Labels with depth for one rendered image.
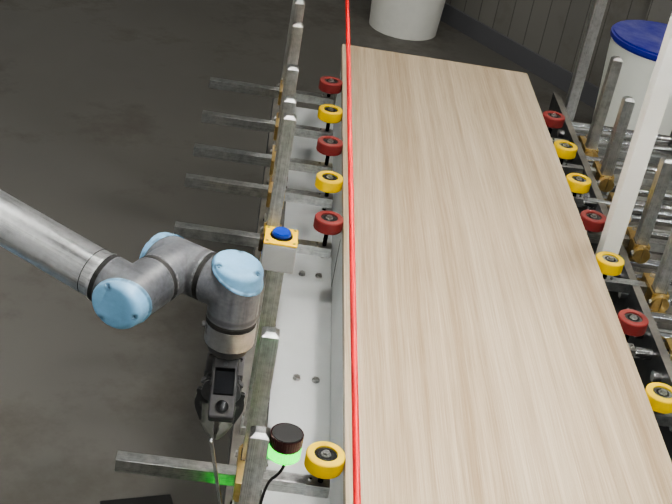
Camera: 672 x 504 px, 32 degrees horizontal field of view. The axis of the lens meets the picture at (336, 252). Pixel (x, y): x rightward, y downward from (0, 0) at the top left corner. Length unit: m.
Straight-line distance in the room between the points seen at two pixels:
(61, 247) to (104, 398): 1.94
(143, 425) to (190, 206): 1.49
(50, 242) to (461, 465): 0.97
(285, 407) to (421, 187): 0.89
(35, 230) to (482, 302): 1.33
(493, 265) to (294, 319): 0.57
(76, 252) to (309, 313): 1.41
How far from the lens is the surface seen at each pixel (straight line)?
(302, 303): 3.40
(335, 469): 2.40
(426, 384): 2.69
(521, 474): 2.51
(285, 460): 2.12
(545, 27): 7.31
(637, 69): 6.02
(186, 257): 2.08
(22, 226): 2.10
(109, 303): 2.00
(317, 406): 3.01
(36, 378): 4.04
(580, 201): 3.86
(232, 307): 2.05
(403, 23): 7.44
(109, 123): 5.77
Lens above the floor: 2.43
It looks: 30 degrees down
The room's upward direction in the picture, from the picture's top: 11 degrees clockwise
